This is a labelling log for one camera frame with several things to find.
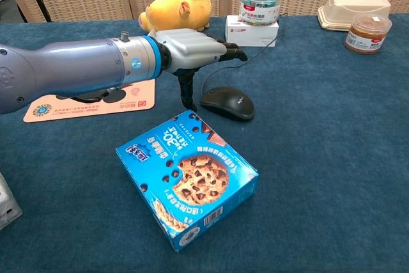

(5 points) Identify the black and silver left hand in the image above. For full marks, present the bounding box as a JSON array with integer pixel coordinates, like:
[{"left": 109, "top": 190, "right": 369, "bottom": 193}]
[{"left": 147, "top": 28, "right": 249, "bottom": 113}]

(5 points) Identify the black computer mouse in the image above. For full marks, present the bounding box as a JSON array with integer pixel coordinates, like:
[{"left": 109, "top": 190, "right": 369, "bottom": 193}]
[{"left": 199, "top": 86, "right": 256, "bottom": 122}]

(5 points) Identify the thin black mouse cable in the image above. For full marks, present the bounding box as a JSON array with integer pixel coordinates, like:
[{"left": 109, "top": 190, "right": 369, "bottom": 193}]
[{"left": 201, "top": 12, "right": 289, "bottom": 95}]

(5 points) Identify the pink cartoon mouse pad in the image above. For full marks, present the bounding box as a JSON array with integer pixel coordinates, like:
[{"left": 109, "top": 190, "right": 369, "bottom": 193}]
[{"left": 22, "top": 78, "right": 157, "bottom": 123}]

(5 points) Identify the yellow plush toy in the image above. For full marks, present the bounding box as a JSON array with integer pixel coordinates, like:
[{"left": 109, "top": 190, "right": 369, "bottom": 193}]
[{"left": 137, "top": 0, "right": 213, "bottom": 33}]

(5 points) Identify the white flat cardboard box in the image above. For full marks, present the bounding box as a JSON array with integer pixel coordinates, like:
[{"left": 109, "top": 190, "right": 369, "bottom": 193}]
[{"left": 224, "top": 15, "right": 280, "bottom": 48}]

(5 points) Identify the clear jar of binder clips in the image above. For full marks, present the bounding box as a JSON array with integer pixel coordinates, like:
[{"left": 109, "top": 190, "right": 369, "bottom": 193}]
[{"left": 238, "top": 0, "right": 284, "bottom": 27}]

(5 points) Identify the blue cookie box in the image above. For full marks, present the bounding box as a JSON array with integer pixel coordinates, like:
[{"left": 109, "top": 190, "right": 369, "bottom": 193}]
[{"left": 114, "top": 109, "right": 259, "bottom": 254}]

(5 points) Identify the dark blue tablecloth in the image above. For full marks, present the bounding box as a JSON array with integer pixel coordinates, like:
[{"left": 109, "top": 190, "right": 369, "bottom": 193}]
[{"left": 0, "top": 13, "right": 409, "bottom": 273}]

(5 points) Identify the beige takeout container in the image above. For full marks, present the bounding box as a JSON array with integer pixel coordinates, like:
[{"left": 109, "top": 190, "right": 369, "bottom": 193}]
[{"left": 317, "top": 0, "right": 392, "bottom": 33}]

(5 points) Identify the clear jar with brown contents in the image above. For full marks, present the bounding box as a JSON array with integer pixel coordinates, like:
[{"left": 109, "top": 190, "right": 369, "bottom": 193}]
[{"left": 343, "top": 13, "right": 393, "bottom": 56}]

